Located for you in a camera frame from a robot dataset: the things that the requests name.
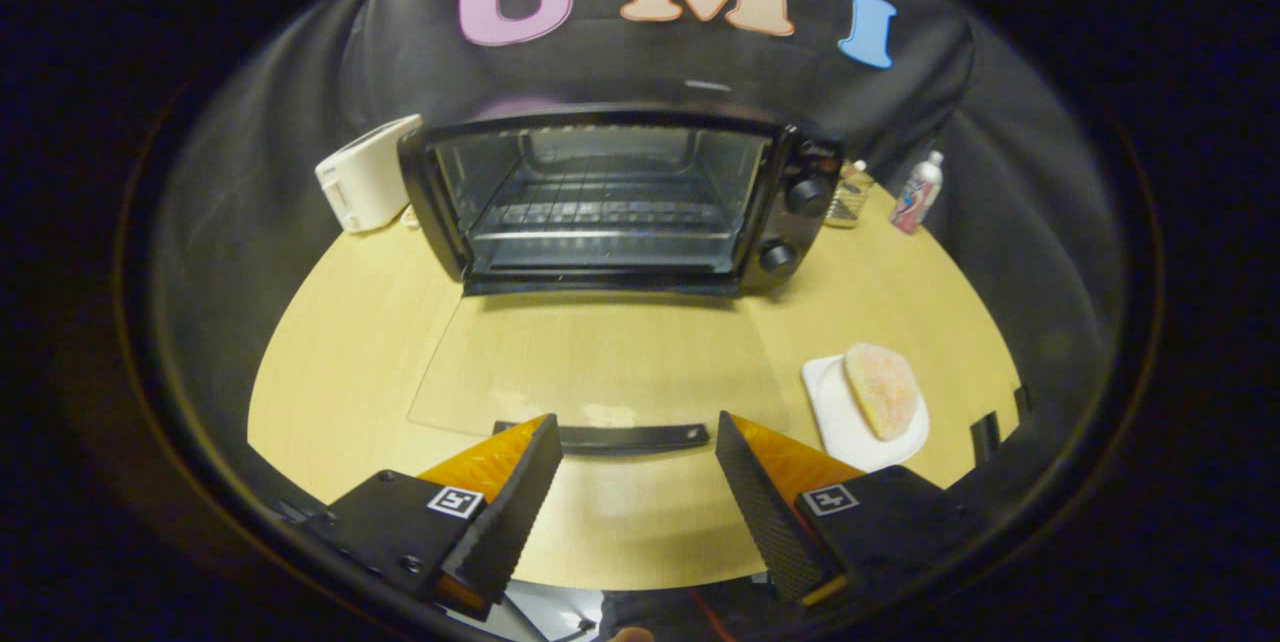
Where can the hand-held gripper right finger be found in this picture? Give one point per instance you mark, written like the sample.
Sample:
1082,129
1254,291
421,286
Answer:
765,512

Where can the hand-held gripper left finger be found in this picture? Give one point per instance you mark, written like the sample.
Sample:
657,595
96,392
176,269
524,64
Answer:
512,512

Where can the sugared doughnut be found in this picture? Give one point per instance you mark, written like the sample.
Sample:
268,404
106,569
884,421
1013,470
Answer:
882,390

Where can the black toaster oven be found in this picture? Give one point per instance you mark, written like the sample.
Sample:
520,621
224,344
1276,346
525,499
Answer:
800,222

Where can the white bread toaster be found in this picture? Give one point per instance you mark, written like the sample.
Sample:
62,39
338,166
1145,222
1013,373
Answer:
370,172

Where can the white square plate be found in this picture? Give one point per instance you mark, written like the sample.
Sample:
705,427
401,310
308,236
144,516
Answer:
835,407

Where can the black table clamp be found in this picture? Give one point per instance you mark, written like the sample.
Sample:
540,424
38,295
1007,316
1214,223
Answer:
1023,400
985,437

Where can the clear plastic container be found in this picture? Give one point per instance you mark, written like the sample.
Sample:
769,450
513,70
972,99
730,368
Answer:
850,197

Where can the white spray bottle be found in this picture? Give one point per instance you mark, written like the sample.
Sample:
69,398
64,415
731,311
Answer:
918,194

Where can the black backdrop cloth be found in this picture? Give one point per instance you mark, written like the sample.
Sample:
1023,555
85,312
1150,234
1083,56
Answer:
650,62

